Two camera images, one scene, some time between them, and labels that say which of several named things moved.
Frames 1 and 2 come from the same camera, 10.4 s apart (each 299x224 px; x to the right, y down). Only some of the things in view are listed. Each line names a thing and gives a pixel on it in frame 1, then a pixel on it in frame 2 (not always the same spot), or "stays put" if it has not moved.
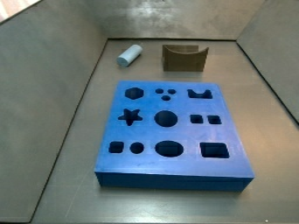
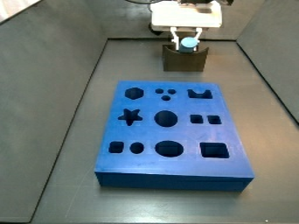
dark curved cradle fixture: [183, 58] stays put
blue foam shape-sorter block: [173, 140] stays put
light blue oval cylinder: [130, 55] -> [187, 45]
